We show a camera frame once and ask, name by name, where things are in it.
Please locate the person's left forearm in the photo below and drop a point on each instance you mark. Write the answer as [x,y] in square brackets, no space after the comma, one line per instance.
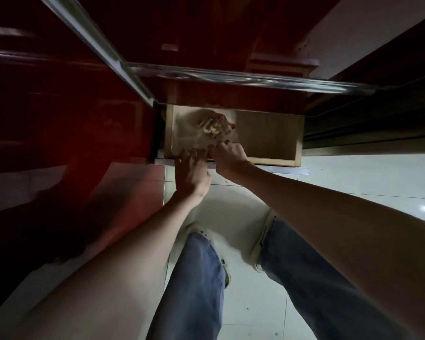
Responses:
[127,276]

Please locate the clear plastic snack bag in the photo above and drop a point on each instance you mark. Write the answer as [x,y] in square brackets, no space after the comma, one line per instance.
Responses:
[209,129]

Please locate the person's right hand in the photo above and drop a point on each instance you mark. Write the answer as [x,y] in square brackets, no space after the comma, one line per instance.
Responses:
[232,161]

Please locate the person's white shoe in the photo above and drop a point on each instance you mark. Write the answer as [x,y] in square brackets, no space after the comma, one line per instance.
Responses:
[218,251]
[260,240]

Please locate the red glossy cabinet door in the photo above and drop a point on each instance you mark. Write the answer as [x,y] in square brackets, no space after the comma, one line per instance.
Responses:
[67,138]

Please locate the person's right jeans leg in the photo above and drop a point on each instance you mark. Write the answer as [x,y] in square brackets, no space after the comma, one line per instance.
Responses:
[315,290]

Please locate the person's left jeans leg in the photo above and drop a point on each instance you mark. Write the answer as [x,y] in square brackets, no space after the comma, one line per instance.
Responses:
[191,293]

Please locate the person's right white shoe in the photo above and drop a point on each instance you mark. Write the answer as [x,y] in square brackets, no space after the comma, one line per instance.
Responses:
[260,240]

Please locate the wooden drawer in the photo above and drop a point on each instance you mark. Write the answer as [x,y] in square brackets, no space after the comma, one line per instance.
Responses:
[269,138]

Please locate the person's right forearm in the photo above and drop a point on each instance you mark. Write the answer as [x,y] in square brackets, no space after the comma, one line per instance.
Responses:
[340,230]

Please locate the person's jeans leg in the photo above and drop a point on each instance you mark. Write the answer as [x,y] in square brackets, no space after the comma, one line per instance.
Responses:
[315,290]
[191,293]

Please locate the person's left hand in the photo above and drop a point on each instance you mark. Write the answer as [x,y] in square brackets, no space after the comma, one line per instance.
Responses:
[193,177]

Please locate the person's left white shoe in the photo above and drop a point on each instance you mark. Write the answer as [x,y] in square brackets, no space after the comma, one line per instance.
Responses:
[218,251]

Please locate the silver metal edge rail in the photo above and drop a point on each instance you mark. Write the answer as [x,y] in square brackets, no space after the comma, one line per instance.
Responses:
[102,53]

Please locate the person's right fingers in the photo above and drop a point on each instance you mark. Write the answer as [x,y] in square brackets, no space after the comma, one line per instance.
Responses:
[228,146]

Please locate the red glossy cabinet front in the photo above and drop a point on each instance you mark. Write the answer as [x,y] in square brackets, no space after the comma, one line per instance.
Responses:
[216,35]

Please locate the person's left fingers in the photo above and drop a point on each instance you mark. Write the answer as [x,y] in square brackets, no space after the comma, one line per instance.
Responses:
[191,156]

